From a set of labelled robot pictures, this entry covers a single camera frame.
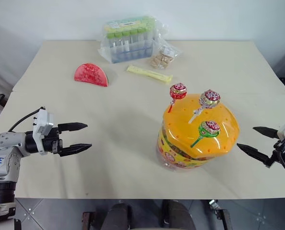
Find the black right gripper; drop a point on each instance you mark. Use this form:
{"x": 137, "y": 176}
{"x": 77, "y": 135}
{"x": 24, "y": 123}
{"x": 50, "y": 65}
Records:
{"x": 280, "y": 149}

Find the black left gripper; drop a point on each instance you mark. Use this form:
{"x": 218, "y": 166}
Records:
{"x": 51, "y": 142}

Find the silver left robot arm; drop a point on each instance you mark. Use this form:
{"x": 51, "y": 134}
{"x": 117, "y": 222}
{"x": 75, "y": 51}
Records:
{"x": 3, "y": 153}

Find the green wrapped lollipop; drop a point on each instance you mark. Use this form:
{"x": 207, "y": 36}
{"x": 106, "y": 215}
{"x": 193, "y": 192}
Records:
{"x": 208, "y": 129}

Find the orange lollipop display tub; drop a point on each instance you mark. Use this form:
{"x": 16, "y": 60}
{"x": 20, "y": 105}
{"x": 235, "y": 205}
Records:
{"x": 197, "y": 134}

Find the silver wrapped lollipop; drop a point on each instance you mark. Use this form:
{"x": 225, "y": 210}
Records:
{"x": 208, "y": 100}

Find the red wrapped lollipop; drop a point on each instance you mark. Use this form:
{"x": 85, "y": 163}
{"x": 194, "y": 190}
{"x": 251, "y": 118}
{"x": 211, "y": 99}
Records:
{"x": 177, "y": 92}

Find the red watermelon slice toy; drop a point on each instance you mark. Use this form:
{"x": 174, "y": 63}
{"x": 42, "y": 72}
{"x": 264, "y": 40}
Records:
{"x": 91, "y": 74}

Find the dark rounded shape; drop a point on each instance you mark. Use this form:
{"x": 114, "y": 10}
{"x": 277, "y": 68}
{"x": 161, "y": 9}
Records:
{"x": 178, "y": 215}
{"x": 119, "y": 216}

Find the yellow stick packet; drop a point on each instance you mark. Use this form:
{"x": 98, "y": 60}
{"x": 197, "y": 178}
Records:
{"x": 149, "y": 73}

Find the bagged green-capped test tube rack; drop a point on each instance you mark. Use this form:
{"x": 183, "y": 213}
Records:
{"x": 129, "y": 39}

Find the bag of brown cubes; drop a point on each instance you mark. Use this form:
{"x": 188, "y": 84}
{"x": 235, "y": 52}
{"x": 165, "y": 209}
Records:
{"x": 162, "y": 58}

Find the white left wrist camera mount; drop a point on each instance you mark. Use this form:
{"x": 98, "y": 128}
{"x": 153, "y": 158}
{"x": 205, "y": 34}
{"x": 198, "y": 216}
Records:
{"x": 43, "y": 124}

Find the dark metal bracket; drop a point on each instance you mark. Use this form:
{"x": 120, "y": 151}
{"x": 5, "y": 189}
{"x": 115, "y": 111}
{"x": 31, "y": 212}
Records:
{"x": 220, "y": 212}
{"x": 88, "y": 220}

